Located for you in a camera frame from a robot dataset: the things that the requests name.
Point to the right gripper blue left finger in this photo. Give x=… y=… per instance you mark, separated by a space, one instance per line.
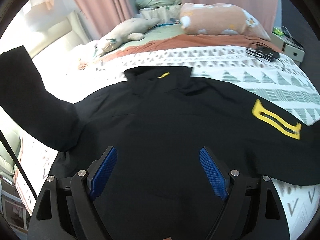
x=100 y=171

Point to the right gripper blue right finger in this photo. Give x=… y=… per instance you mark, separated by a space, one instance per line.
x=218 y=178

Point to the black jacket with yellow patches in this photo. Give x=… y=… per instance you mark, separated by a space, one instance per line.
x=158 y=120

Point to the patterned white bed quilt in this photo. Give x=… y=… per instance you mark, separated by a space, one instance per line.
x=280 y=82

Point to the white padded headboard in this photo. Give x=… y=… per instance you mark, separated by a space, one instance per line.
x=40 y=40

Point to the beige plush toy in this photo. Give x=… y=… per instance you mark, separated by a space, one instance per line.
x=130 y=30

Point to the white bedside cabinet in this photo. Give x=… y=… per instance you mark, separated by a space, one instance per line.
x=282 y=38

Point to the peach printed pillow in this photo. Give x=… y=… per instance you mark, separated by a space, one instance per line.
x=220 y=19

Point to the pink curtain left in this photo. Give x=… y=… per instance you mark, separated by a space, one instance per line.
x=105 y=14

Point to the green crumpled blanket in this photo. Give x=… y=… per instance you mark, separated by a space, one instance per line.
x=141 y=4

